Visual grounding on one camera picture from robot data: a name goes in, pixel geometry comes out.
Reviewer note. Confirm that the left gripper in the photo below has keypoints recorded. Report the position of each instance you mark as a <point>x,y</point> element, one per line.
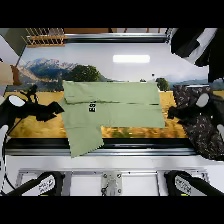
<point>50,110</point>

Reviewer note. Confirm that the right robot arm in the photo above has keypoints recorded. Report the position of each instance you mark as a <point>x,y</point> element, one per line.
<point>206,115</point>

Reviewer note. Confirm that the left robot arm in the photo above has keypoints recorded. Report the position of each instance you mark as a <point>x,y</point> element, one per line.
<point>13,111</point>

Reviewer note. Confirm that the dark patterned garment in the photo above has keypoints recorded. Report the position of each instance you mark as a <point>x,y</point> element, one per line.
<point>203,140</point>

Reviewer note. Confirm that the white garment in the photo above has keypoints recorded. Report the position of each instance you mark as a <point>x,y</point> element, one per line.
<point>202,45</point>

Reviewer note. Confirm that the light green garment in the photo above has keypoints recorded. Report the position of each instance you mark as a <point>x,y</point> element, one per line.
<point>113,106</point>

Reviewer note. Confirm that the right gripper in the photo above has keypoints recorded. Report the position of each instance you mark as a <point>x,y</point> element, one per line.
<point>175,114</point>

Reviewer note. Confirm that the black garment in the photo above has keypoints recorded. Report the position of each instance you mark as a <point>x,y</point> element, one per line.
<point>215,50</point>

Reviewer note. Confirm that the dark green garment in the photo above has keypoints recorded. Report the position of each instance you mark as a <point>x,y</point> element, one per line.
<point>15,38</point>

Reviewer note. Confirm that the silver frame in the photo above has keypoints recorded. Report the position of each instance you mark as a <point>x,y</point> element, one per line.
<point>110,153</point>

